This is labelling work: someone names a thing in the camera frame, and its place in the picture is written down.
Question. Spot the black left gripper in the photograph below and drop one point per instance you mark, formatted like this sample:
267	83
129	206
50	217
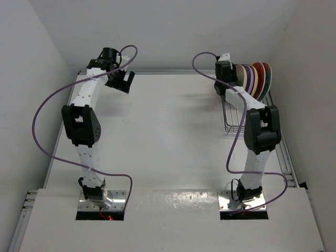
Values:
122	85

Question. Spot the black wire dish rack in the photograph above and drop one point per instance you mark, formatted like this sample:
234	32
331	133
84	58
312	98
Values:
232	118

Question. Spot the tan bear plate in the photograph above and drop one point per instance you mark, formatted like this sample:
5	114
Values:
254	77

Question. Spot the metal base plate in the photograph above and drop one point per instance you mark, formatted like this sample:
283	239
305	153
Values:
114	202
228	204

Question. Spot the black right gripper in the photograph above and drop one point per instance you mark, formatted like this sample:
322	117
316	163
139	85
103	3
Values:
234	73

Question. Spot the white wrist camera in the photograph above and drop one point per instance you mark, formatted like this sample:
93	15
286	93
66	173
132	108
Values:
122	59
225	57

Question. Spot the red teal floral plate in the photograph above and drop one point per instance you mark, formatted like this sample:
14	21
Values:
261	79
268	80

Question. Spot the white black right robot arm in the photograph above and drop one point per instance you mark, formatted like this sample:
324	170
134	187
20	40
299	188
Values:
261	130

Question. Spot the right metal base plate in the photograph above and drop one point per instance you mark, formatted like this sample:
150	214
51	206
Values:
228	204

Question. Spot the cream bear plate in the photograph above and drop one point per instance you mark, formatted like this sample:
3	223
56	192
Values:
241	76

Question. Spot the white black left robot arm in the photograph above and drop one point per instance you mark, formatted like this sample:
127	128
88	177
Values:
81	124

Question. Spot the lavender plastic plate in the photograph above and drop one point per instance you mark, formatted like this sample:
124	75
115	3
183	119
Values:
250	81

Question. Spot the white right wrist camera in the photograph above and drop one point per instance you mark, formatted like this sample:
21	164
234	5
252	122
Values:
225	57

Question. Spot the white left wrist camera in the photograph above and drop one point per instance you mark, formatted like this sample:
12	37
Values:
122	59

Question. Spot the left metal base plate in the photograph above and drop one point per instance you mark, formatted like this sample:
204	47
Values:
114	202

